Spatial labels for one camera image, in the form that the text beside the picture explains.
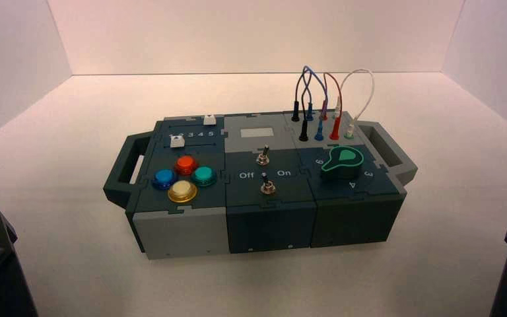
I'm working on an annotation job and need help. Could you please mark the blue jumper wire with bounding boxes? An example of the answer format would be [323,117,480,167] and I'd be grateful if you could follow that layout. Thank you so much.
[302,65,329,142]

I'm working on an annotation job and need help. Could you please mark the green round push button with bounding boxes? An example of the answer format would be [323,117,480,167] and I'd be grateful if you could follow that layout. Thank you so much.
[190,165,218,188]

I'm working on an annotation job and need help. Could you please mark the red round push button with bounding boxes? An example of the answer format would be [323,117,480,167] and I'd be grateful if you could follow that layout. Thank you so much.
[174,155,199,176]

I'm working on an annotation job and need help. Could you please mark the dark teal grey task box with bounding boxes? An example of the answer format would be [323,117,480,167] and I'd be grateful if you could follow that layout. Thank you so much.
[102,110,419,261]

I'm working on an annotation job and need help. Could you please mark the yellow round push button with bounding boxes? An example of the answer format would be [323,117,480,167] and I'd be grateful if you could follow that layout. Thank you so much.
[168,180,199,204]

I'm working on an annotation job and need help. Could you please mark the green rotary dial knob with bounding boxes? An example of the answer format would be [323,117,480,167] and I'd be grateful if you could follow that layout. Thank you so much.
[320,146,365,181]

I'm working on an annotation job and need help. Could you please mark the blue round push button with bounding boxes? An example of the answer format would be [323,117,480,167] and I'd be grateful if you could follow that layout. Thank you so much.
[152,168,178,191]

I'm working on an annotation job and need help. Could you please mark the metal toggle switch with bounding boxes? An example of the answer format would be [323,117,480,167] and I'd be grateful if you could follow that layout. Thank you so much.
[255,144,271,166]
[259,172,276,195]

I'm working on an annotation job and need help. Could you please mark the black jumper wire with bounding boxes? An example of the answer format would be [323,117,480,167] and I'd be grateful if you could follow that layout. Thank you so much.
[291,66,314,143]

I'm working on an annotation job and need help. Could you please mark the red jumper wire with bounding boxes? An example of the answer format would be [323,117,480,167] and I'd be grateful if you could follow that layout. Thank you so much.
[319,72,345,141]

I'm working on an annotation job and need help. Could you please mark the white jumper wire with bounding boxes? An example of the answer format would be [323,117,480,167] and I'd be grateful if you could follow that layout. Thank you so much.
[333,68,376,140]

